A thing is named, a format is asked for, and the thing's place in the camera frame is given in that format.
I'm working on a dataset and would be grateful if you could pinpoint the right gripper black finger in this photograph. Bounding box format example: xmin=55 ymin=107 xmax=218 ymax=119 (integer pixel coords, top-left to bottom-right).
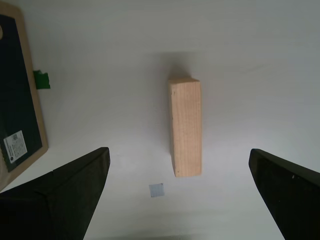
xmin=0 ymin=147 xmax=112 ymax=240
xmin=249 ymin=149 xmax=320 ymax=240

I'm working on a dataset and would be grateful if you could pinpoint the brown cardboard box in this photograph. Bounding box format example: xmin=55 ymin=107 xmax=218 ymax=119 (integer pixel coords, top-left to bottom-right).
xmin=0 ymin=0 xmax=49 ymax=193

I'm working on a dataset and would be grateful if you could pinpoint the light wooden block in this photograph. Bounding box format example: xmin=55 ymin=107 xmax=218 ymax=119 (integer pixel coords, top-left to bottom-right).
xmin=167 ymin=77 xmax=203 ymax=178

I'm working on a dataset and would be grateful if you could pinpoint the grey tape square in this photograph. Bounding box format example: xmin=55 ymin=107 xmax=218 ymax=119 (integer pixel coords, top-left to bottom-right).
xmin=148 ymin=183 xmax=166 ymax=199

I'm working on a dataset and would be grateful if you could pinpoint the green tape piece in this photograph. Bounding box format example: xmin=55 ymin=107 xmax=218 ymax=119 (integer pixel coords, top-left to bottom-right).
xmin=32 ymin=70 xmax=51 ymax=90

